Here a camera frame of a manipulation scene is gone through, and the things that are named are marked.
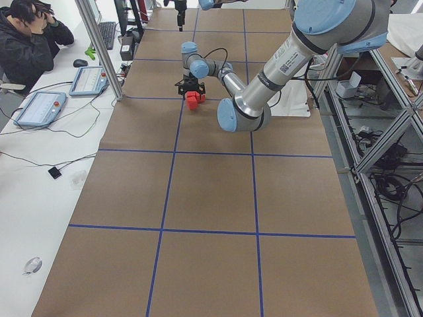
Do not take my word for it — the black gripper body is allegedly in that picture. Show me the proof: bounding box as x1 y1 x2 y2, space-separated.
176 75 206 96
174 0 187 12

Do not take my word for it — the red block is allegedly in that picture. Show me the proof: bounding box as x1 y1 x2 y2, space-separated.
185 91 200 111
196 92 206 103

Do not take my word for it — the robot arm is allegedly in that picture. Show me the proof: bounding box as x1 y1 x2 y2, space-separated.
176 0 391 132
173 0 241 32

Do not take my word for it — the black keyboard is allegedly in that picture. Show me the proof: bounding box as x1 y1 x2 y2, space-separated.
98 22 116 50

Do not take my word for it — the far teach pendant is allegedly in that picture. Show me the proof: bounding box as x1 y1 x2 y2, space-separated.
69 66 108 97

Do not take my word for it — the teach pendant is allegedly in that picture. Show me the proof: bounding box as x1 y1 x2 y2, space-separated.
13 91 67 128
69 66 108 97

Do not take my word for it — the black computer mouse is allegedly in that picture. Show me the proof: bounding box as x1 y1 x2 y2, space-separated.
73 59 88 68

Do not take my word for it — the near teach pendant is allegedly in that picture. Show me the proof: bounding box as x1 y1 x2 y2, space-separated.
13 91 67 128

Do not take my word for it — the seated person dark jacket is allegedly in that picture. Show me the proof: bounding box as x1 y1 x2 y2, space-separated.
1 1 74 95

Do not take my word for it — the small black square device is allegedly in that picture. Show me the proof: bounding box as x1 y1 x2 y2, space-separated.
48 166 62 180

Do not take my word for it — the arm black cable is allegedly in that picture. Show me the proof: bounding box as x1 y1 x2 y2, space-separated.
201 48 232 79

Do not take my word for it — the aluminium frame post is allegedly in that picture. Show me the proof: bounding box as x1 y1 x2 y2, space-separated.
75 0 124 101

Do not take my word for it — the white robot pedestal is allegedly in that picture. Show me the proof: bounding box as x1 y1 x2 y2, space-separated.
268 81 311 118

